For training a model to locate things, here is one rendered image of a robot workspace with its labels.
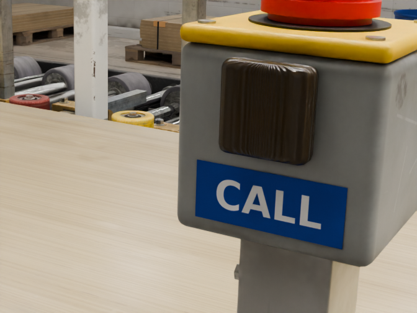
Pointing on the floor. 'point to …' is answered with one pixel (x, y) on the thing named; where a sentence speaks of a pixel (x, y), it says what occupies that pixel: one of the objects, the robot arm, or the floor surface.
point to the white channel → (90, 58)
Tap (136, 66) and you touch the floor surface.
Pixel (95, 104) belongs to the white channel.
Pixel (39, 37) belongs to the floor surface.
